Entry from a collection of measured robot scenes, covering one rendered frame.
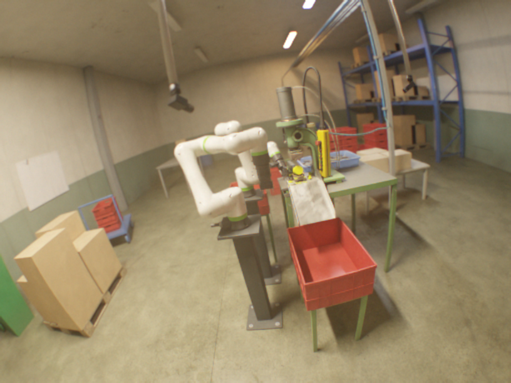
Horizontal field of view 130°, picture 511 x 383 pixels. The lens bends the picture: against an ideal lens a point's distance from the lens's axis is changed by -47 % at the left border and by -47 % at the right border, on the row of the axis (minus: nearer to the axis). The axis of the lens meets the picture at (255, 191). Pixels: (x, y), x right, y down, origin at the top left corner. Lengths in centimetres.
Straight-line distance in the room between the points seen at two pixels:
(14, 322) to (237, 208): 338
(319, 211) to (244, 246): 56
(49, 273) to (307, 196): 237
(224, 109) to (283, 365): 948
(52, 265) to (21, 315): 155
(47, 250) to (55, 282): 31
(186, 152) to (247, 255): 77
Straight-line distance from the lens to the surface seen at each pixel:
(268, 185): 122
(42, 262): 237
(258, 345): 186
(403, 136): 732
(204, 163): 936
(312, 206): 160
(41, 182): 500
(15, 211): 461
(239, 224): 138
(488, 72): 637
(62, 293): 249
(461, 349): 198
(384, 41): 759
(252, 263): 153
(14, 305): 372
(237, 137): 109
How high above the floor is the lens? 156
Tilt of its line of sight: 19 degrees down
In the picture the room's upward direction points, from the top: 12 degrees counter-clockwise
